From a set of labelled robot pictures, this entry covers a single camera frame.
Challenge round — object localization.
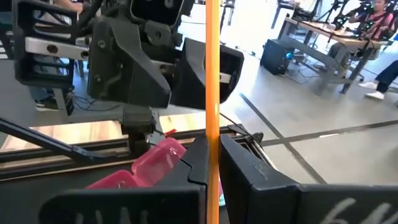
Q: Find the pink plastic pencil box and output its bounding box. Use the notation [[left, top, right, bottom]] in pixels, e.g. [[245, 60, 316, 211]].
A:
[[84, 136, 225, 207]]

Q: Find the dark frame clamp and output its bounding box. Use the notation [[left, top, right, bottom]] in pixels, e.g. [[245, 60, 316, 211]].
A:
[[228, 123, 265, 149]]

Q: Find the wooden desk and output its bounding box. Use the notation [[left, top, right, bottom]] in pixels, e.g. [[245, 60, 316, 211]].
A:
[[278, 17, 384, 96]]

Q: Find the yellow wooden pencil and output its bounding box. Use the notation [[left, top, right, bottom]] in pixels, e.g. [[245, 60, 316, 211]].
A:
[[205, 0, 221, 224]]

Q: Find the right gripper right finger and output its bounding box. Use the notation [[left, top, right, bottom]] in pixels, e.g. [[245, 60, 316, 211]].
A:
[[219, 134, 398, 224]]

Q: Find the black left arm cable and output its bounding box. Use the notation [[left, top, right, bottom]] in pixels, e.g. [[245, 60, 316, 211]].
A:
[[74, 0, 105, 35]]

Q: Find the black computer tower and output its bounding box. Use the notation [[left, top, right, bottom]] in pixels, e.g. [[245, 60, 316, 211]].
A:
[[259, 39, 295, 76]]

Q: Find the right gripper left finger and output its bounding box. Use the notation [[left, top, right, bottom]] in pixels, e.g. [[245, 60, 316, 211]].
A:
[[39, 133, 209, 224]]

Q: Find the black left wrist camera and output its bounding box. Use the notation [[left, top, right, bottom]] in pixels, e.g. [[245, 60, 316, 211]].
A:
[[129, 0, 187, 27]]

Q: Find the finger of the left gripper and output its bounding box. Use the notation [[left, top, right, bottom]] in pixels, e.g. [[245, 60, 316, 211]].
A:
[[170, 37, 245, 110], [12, 0, 93, 90]]

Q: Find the black aluminium rig frame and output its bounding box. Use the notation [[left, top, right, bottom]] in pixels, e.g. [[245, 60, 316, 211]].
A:
[[0, 116, 268, 183]]

